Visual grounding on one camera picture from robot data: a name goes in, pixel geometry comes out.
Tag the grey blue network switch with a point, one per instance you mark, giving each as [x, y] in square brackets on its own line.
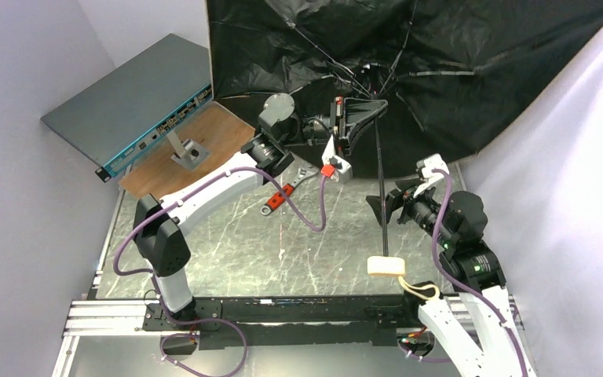
[123, 114]

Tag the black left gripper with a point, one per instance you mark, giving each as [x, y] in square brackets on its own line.
[341, 122]

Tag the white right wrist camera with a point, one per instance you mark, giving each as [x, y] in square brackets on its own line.
[430, 171]

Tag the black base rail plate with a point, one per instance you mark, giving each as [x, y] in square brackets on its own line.
[285, 321]

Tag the red handled adjustable wrench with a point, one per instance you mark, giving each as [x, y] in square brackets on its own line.
[277, 199]

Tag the aluminium frame rails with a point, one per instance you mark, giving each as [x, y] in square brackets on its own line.
[104, 337]

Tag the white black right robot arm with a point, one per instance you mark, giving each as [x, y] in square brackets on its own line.
[456, 226]

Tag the beige umbrella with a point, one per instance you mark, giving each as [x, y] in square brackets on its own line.
[455, 75]

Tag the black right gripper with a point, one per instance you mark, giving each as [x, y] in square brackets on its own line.
[400, 205]

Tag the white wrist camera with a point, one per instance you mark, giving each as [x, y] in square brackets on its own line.
[334, 166]
[430, 171]

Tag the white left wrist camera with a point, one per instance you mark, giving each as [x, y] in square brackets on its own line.
[334, 166]

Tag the metal switch stand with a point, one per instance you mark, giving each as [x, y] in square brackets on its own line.
[187, 153]

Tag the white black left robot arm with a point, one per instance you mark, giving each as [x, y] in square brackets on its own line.
[161, 225]

